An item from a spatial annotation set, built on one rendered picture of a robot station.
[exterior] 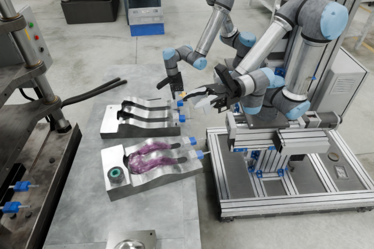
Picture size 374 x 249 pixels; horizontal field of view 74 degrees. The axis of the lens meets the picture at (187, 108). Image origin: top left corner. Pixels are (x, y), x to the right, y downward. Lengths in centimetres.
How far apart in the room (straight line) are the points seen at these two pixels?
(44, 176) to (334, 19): 156
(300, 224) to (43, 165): 190
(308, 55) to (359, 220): 174
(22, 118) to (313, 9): 149
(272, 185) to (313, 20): 145
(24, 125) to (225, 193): 142
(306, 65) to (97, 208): 117
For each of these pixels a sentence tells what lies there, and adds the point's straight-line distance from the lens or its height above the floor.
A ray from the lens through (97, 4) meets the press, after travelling 529.
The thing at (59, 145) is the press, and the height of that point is 78.
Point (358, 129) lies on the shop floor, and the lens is 332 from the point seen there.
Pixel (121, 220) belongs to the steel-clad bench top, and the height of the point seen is 80.
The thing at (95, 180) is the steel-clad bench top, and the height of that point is 80.
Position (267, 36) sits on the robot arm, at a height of 153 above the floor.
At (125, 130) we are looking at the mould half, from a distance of 156.
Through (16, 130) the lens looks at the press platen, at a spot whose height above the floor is 104.
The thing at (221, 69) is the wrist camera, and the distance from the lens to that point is 82.
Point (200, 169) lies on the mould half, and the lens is 138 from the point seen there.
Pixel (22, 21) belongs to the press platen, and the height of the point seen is 152.
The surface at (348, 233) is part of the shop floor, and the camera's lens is 246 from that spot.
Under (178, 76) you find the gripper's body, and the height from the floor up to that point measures 112.
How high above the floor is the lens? 198
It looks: 42 degrees down
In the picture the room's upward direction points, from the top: straight up
